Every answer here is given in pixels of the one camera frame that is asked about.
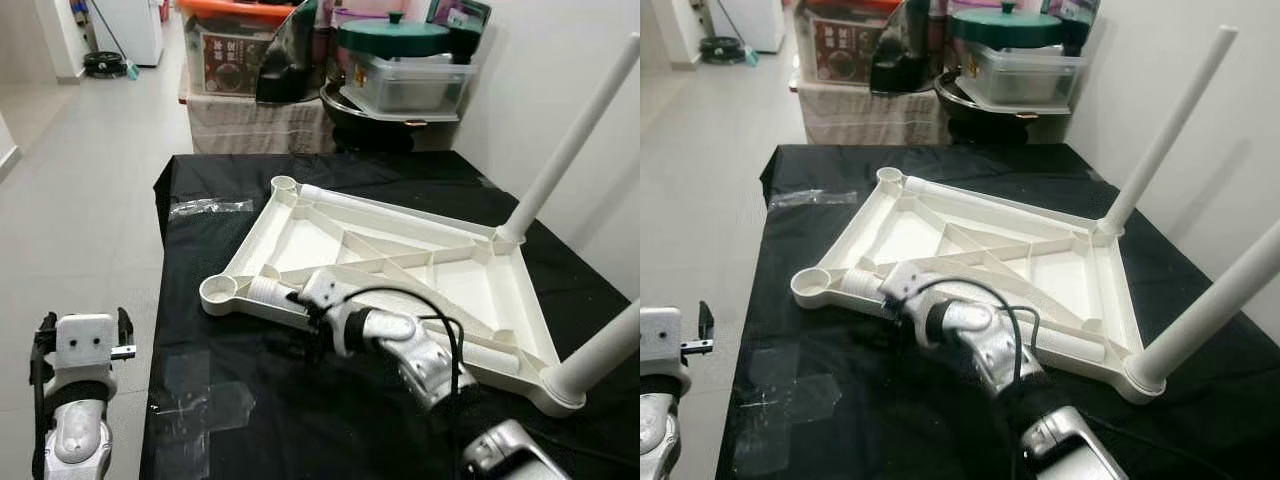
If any mop with teal head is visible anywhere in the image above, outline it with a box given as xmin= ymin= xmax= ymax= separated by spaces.
xmin=715 ymin=0 xmax=759 ymax=66
xmin=85 ymin=0 xmax=141 ymax=79

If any coiled black cable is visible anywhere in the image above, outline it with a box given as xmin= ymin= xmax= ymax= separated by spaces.
xmin=700 ymin=35 xmax=746 ymax=66
xmin=83 ymin=50 xmax=129 ymax=79

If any white plastic table top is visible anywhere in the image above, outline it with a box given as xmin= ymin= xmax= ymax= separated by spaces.
xmin=198 ymin=175 xmax=586 ymax=418
xmin=790 ymin=167 xmax=1166 ymax=406

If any pink plastic box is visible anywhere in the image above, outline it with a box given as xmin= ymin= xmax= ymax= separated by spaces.
xmin=330 ymin=0 xmax=441 ymax=26
xmin=945 ymin=0 xmax=1051 ymax=16

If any black tablecloth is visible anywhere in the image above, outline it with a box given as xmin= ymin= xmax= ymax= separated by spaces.
xmin=140 ymin=150 xmax=641 ymax=480
xmin=715 ymin=143 xmax=1280 ymax=480

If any black printed carton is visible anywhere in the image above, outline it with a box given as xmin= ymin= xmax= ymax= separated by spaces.
xmin=1045 ymin=0 xmax=1101 ymax=56
xmin=428 ymin=0 xmax=493 ymax=63

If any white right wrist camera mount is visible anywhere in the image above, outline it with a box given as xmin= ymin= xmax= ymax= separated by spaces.
xmin=885 ymin=260 xmax=936 ymax=306
xmin=300 ymin=268 xmax=351 ymax=313

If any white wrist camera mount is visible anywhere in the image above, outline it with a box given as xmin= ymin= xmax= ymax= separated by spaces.
xmin=52 ymin=313 xmax=121 ymax=386
xmin=640 ymin=305 xmax=683 ymax=376
xmin=885 ymin=260 xmax=936 ymax=306
xmin=300 ymin=268 xmax=351 ymax=313

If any crumpled clear tape piece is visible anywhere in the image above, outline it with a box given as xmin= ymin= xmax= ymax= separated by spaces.
xmin=735 ymin=345 xmax=843 ymax=476
xmin=150 ymin=348 xmax=257 ymax=476

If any beige patterned cloth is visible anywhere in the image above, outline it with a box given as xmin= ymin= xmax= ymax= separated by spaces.
xmin=798 ymin=80 xmax=951 ymax=146
xmin=185 ymin=90 xmax=336 ymax=156

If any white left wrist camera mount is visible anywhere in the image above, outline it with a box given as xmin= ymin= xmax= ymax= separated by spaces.
xmin=640 ymin=305 xmax=683 ymax=376
xmin=52 ymin=313 xmax=121 ymax=386

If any dark green round lid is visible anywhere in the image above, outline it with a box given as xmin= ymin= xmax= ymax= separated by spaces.
xmin=950 ymin=3 xmax=1066 ymax=51
xmin=335 ymin=12 xmax=456 ymax=59

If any white tall appliance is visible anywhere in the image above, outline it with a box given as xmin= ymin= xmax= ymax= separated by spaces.
xmin=95 ymin=0 xmax=166 ymax=66
xmin=715 ymin=0 xmax=786 ymax=53

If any shiny black plastic bag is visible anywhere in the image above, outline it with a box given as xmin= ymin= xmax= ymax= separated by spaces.
xmin=868 ymin=0 xmax=946 ymax=96
xmin=255 ymin=0 xmax=331 ymax=106

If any clear lidded plastic container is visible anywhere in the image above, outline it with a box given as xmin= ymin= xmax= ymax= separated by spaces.
xmin=962 ymin=42 xmax=1089 ymax=109
xmin=350 ymin=50 xmax=479 ymax=116

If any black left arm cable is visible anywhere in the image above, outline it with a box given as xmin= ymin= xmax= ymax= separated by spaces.
xmin=28 ymin=345 xmax=53 ymax=480

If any clear plastic bag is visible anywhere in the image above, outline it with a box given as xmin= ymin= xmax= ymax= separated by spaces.
xmin=768 ymin=188 xmax=859 ymax=209
xmin=168 ymin=198 xmax=255 ymax=219

